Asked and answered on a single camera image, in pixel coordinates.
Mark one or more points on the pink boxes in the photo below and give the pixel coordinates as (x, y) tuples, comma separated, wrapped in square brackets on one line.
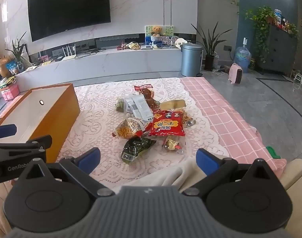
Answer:
[(10, 91)]

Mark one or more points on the blue-grey trash bin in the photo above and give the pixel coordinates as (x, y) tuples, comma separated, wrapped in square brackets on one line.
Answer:
[(191, 59)]

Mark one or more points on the clear orange snack packet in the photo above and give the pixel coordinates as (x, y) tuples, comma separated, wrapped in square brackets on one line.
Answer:
[(128, 129)]

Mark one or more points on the thin-leaf potted plant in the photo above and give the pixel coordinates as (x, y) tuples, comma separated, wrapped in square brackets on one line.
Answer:
[(18, 52)]

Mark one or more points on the clear candy packet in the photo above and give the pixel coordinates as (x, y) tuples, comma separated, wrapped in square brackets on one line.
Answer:
[(172, 145)]

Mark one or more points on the brown teddy bear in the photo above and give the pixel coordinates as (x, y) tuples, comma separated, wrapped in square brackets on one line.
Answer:
[(156, 31)]

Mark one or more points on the white lace cloth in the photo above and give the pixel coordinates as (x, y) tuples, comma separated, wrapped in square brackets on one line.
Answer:
[(96, 119)]

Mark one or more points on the golden brown vase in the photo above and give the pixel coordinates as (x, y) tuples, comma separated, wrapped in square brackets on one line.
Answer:
[(3, 67)]

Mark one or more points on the dark grey cabinet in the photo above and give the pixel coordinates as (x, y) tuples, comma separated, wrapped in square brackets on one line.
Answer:
[(279, 52)]

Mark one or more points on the wall socket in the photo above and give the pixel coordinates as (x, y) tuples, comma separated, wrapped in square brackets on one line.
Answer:
[(226, 47)]

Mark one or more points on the small green snack packet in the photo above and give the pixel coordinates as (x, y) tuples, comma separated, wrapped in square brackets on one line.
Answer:
[(120, 105)]

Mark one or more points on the blue water jug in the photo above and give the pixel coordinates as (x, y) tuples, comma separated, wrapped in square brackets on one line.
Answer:
[(242, 58)]

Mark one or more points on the beige cloth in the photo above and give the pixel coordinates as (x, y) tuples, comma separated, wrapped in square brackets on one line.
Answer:
[(165, 176)]

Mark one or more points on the pink checked blanket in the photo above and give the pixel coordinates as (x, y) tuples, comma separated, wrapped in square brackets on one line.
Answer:
[(227, 109)]

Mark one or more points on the stack of colourful papers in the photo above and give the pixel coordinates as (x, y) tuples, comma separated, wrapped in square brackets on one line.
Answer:
[(4, 81)]

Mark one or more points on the white digital scale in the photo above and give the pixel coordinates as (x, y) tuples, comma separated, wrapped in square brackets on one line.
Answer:
[(147, 47)]

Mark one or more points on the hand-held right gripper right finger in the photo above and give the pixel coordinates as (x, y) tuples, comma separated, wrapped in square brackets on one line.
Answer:
[(205, 160)]

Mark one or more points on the gold label yellow snack packet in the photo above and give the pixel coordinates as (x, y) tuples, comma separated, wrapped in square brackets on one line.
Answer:
[(174, 104)]

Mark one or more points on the trailing pothos plant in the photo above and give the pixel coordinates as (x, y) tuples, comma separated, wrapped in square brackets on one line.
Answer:
[(262, 21)]

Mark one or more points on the white router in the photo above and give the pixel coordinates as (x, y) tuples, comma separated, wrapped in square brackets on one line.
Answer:
[(68, 55)]

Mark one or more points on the braised meat packet red label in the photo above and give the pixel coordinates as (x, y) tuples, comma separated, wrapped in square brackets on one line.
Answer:
[(146, 93)]

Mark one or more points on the dark green snack packet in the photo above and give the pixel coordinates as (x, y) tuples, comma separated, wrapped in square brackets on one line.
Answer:
[(136, 148)]

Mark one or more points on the pile of snack bags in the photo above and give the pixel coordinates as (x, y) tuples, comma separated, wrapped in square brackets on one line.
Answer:
[(128, 45)]

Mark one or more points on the white and blue pot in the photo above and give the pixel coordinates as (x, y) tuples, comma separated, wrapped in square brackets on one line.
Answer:
[(157, 42)]

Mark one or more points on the grey barcode snack packet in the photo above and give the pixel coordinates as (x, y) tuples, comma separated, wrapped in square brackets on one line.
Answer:
[(138, 106)]

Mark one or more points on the black flat television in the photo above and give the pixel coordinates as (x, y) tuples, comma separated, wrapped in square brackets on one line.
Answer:
[(69, 10)]

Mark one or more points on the white marble television console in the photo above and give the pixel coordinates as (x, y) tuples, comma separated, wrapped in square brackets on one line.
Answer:
[(116, 62)]

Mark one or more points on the green plastic object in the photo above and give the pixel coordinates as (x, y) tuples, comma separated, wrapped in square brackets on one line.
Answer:
[(272, 151)]

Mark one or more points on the beige cushion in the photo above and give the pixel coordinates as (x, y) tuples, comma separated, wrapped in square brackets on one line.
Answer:
[(297, 176)]

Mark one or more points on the large red snack packet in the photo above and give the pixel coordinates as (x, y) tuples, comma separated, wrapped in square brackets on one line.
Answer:
[(168, 126)]

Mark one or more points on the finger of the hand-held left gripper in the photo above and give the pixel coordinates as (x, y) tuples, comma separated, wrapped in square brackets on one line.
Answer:
[(3, 131), (29, 145)]

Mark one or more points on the pink space heater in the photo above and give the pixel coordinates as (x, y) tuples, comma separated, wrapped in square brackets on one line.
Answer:
[(235, 73)]

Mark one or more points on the tall leafy potted plant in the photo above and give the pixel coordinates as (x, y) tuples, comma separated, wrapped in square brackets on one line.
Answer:
[(210, 47)]

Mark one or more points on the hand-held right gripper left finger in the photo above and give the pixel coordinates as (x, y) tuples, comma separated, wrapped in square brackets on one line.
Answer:
[(87, 159)]

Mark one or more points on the orange storage box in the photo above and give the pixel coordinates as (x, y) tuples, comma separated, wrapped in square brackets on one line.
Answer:
[(59, 109)]

